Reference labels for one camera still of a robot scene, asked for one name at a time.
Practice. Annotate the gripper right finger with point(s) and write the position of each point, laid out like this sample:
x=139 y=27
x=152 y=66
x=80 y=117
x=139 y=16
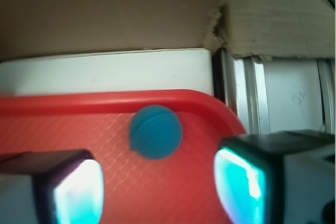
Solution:
x=281 y=177

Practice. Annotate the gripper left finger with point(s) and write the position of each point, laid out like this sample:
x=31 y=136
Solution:
x=51 y=187

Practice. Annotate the blue dimpled ball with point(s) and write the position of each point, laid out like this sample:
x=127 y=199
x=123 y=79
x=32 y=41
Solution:
x=155 y=132

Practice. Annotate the red plastic tray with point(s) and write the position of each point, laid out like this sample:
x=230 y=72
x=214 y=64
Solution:
x=178 y=189

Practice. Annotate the brown cardboard panel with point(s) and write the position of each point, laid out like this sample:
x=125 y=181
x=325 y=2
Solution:
x=264 y=28

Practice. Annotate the aluminium frame rail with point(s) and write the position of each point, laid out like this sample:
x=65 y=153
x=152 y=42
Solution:
x=278 y=94

